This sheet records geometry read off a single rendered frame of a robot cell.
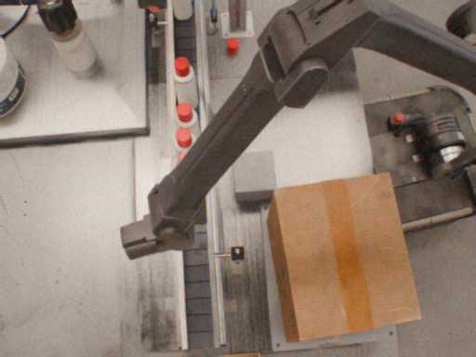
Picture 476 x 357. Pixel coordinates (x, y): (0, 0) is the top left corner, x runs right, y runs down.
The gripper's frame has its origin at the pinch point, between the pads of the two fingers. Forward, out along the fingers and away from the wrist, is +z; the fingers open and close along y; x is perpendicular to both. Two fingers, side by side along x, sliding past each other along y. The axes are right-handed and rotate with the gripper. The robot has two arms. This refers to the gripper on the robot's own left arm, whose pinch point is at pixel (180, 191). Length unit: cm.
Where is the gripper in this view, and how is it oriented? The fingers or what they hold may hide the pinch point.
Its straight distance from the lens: 112.0
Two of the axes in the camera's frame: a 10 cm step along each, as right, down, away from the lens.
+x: 0.4, 9.2, 3.8
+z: -0.7, -3.8, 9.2
